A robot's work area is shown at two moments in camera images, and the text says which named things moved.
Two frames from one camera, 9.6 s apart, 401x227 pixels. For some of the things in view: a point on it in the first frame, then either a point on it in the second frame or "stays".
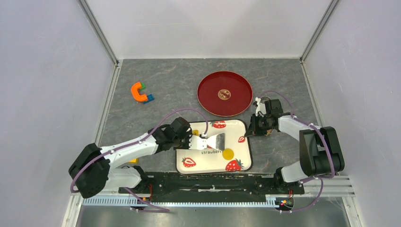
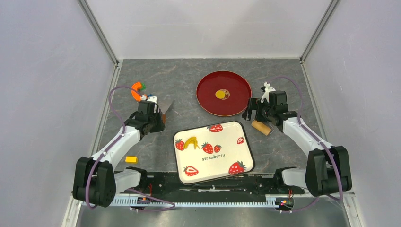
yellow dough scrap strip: (196, 132) to (193, 140)
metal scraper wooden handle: (217, 142) to (164, 105)
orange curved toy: (134, 89) stays
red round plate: (224, 93) stays
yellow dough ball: (228, 154) to (222, 94)
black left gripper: (187, 135) to (160, 126)
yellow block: (134, 161) stays
